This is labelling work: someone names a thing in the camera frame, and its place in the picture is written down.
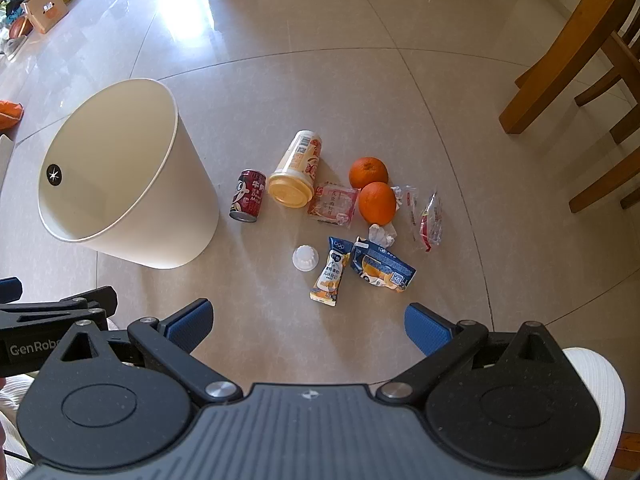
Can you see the small white jelly cup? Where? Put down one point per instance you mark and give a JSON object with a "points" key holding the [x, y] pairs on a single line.
{"points": [[306, 259]]}

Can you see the white tissue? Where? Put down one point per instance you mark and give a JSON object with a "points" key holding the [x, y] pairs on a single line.
{"points": [[382, 234]]}

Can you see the red drink can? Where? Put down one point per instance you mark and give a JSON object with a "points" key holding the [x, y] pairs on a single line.
{"points": [[247, 197]]}

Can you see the wooden chair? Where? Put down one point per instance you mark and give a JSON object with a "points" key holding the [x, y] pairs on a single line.
{"points": [[610, 180], [620, 65]]}

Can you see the orange plastic bag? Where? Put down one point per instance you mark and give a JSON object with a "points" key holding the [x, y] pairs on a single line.
{"points": [[10, 115]]}

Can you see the blue snack packet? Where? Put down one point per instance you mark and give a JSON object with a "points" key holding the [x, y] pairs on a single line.
{"points": [[380, 265]]}

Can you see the person's left leg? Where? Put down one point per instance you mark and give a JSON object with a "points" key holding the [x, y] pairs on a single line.
{"points": [[12, 395]]}

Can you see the clear wrapper with red print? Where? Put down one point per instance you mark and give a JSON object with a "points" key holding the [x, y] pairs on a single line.
{"points": [[431, 220]]}

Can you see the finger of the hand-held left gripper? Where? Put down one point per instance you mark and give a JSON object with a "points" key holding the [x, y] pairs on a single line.
{"points": [[95, 300], [10, 290]]}

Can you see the pile of assorted bags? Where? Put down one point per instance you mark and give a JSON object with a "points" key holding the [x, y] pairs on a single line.
{"points": [[15, 20]]}

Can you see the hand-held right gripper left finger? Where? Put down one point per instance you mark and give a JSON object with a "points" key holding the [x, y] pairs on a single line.
{"points": [[190, 324]]}

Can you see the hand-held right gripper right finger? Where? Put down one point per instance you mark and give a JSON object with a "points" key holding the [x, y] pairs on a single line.
{"points": [[425, 327]]}

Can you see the orange fruit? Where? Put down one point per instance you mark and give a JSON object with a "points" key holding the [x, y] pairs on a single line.
{"points": [[367, 171], [377, 203]]}

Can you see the clear wrapper with red strip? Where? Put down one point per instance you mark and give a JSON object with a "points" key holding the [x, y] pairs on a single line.
{"points": [[410, 202]]}

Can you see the white cabinet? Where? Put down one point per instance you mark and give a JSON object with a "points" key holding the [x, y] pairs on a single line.
{"points": [[4, 165]]}

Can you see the white plastic trash bin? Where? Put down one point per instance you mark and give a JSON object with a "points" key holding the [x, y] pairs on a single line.
{"points": [[165, 200]]}

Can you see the red clear snack packet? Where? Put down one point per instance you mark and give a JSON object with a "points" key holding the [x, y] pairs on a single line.
{"points": [[332, 205]]}

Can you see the cardboard box with label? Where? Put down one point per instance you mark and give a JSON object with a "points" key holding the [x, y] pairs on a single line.
{"points": [[47, 7]]}

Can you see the yellow-lidded paper drink cup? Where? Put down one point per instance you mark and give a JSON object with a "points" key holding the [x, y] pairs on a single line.
{"points": [[300, 160]]}

